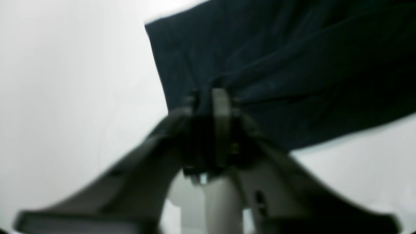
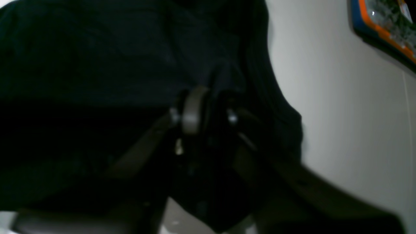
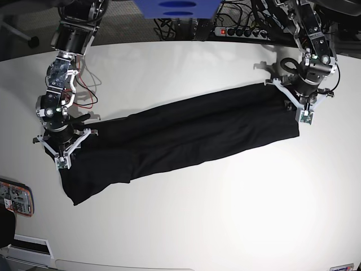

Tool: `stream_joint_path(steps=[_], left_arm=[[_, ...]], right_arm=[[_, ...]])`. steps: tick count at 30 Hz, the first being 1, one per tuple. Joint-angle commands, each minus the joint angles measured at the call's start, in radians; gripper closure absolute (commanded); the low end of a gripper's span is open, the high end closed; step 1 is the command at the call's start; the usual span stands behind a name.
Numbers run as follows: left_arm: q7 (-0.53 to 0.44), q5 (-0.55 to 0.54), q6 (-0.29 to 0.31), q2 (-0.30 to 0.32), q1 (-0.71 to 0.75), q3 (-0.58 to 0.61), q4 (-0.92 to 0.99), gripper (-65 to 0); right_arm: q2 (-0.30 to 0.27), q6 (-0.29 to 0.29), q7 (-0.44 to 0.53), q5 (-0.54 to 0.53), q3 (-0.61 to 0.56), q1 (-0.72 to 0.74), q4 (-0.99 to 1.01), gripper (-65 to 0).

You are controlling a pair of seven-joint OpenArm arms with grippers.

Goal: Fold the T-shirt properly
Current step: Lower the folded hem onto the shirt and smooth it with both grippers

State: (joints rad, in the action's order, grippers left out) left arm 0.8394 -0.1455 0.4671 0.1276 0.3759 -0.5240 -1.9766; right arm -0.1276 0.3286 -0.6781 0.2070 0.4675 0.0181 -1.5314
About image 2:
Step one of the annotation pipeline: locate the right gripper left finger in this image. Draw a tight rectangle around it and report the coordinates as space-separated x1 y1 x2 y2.
107 86 209 179

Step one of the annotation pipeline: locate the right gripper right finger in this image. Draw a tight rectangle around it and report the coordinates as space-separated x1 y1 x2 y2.
226 108 405 234

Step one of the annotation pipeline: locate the black T-shirt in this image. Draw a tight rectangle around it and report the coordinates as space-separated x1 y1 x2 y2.
0 0 304 233

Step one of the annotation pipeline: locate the orange clear electronics case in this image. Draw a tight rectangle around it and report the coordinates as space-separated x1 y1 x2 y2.
348 0 416 72

